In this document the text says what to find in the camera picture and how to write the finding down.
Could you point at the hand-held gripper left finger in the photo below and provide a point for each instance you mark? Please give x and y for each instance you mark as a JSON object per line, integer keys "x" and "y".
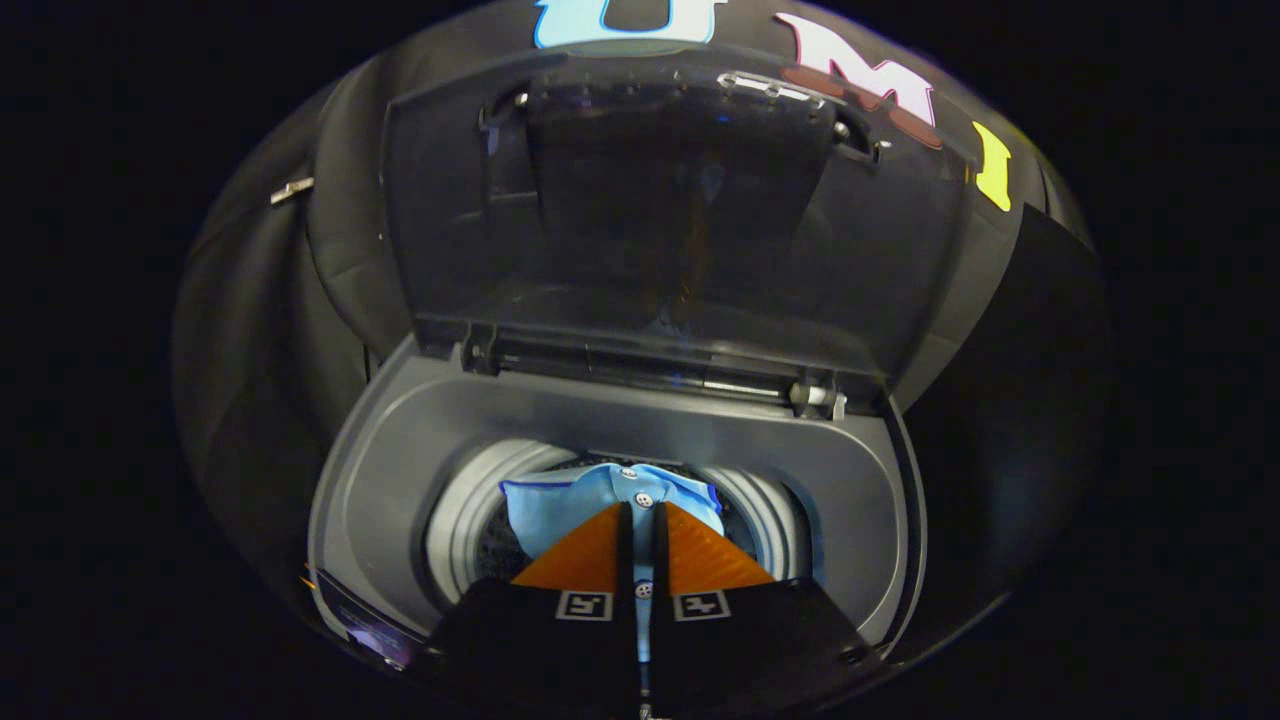
{"x": 540, "y": 660}

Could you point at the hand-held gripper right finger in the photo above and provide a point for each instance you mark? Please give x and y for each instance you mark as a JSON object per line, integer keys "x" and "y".
{"x": 750, "y": 660}

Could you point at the light blue polo shirt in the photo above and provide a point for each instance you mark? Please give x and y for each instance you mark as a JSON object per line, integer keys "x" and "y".
{"x": 580, "y": 500}

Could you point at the dark washing machine lid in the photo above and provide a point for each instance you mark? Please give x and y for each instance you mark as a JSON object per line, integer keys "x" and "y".
{"x": 650, "y": 220}

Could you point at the silver metal clip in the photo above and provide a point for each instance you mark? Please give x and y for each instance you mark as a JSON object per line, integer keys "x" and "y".
{"x": 292, "y": 190}

